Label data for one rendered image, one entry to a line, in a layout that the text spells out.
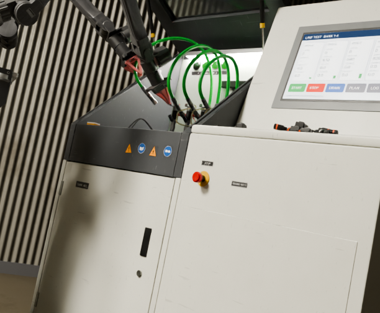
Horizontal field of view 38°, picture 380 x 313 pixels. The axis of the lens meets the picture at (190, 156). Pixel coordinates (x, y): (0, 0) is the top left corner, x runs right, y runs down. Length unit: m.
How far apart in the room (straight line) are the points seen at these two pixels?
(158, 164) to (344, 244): 0.76
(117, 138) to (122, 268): 0.50
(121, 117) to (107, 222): 0.61
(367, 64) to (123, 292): 1.14
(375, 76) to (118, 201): 1.01
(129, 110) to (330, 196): 1.28
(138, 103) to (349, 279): 1.45
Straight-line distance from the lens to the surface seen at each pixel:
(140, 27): 2.17
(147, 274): 1.94
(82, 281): 2.20
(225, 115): 2.03
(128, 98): 2.56
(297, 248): 1.58
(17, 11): 1.94
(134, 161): 2.05
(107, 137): 2.20
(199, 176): 1.77
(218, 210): 1.75
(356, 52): 1.98
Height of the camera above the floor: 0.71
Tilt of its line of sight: 5 degrees up
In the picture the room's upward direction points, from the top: 11 degrees clockwise
